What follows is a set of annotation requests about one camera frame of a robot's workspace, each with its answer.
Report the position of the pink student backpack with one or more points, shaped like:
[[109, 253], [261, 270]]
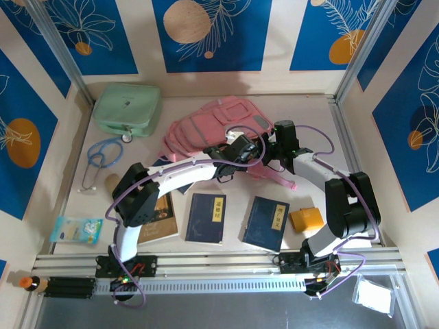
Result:
[[195, 130]]

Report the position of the navy book three-character yellow label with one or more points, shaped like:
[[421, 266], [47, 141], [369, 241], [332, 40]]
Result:
[[202, 222]]

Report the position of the navy book four-character yellow label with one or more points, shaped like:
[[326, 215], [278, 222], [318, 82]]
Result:
[[260, 226]]

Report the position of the orange box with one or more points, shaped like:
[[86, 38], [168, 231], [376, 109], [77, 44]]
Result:
[[308, 219]]

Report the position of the brown cover book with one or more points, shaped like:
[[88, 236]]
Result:
[[164, 219]]

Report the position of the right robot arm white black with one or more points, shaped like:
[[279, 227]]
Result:
[[308, 164]]

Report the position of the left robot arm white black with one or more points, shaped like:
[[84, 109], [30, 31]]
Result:
[[178, 174]]

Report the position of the light blue tissue pack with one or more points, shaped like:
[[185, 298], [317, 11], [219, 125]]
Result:
[[75, 229]]

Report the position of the clear plastic bag white contents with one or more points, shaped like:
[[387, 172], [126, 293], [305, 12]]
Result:
[[374, 296]]

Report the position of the blue stethoscope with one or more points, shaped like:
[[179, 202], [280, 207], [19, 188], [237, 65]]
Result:
[[127, 138]]

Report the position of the mint green zip pouch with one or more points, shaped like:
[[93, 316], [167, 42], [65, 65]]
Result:
[[127, 106]]

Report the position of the small bottle orange cap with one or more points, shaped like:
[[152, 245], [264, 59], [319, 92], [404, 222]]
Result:
[[34, 283]]

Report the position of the aluminium side rail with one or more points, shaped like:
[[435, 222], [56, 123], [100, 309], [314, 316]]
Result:
[[339, 116]]

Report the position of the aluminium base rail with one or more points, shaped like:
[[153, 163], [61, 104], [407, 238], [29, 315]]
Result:
[[219, 260]]

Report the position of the aluminium frame post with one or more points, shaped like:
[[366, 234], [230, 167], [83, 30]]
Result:
[[63, 51], [363, 51]]

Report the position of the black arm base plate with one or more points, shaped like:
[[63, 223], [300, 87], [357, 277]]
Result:
[[288, 264], [147, 265]]

